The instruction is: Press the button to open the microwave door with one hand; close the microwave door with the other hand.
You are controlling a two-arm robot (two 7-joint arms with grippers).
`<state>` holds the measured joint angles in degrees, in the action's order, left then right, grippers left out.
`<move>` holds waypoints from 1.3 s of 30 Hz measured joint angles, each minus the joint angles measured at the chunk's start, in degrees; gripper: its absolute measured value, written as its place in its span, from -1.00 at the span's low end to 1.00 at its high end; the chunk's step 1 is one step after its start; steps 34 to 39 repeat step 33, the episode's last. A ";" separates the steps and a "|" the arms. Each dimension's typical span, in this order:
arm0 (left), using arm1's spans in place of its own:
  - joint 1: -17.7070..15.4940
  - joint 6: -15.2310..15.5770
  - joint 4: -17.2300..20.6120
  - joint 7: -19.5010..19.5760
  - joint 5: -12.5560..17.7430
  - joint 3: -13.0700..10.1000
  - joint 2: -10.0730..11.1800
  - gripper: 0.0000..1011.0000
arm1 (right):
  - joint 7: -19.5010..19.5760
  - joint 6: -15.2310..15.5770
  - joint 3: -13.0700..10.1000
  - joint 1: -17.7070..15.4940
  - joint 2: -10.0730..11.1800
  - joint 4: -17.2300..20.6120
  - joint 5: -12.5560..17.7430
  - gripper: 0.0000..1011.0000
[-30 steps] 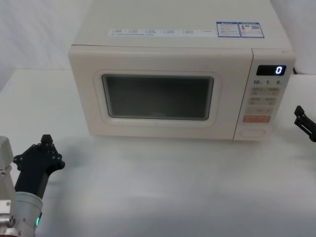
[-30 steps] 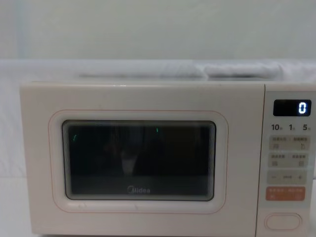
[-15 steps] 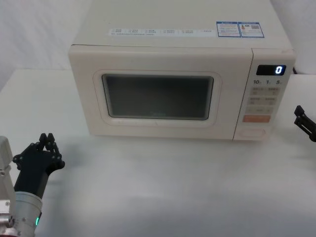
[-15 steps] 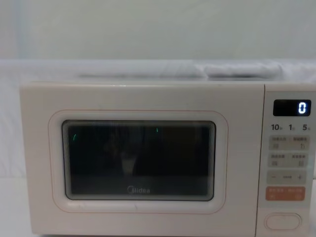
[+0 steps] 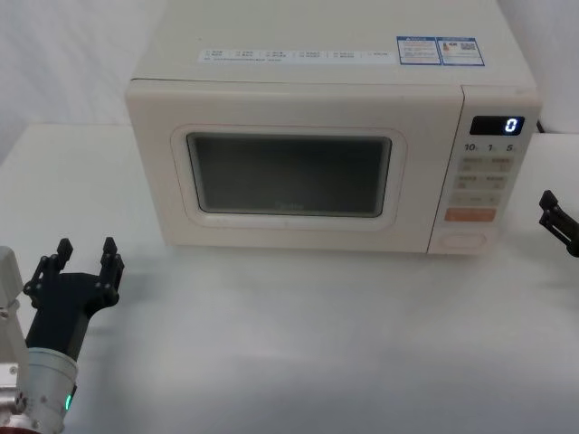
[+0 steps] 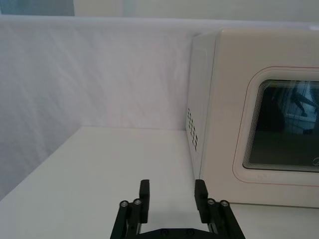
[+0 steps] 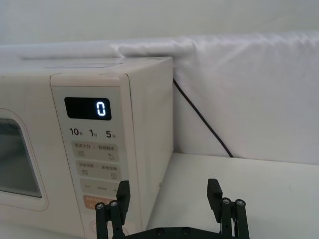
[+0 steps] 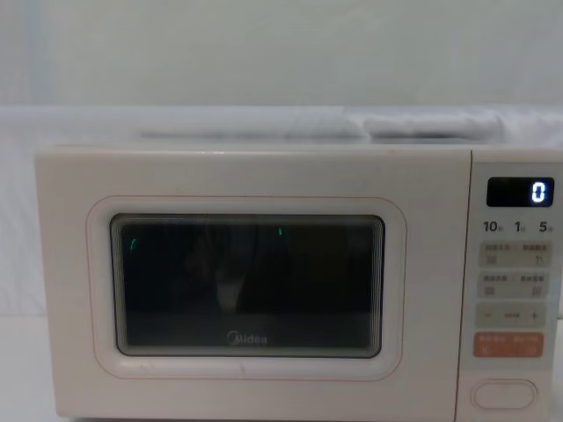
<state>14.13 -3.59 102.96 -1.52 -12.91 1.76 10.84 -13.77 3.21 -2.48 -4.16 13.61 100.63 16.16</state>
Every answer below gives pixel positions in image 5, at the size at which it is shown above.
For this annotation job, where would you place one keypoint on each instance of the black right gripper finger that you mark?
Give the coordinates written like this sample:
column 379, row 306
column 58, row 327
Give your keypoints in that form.
column 561, row 233

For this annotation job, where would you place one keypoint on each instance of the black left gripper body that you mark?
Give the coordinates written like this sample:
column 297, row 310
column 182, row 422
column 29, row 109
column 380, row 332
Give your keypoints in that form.
column 63, row 307

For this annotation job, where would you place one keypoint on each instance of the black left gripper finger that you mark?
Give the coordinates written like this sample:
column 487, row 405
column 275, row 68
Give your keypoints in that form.
column 53, row 267
column 111, row 269

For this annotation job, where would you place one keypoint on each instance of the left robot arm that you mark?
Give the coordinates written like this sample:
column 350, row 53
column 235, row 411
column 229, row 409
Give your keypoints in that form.
column 45, row 380

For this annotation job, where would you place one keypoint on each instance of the oven control panel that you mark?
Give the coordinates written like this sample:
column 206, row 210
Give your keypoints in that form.
column 484, row 190

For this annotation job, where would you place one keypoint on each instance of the white table cloth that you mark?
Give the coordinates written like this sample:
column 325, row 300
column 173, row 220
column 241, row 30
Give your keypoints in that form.
column 316, row 343

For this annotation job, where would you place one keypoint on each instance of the cream microwave oven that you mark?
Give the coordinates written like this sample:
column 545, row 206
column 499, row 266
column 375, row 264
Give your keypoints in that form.
column 289, row 99

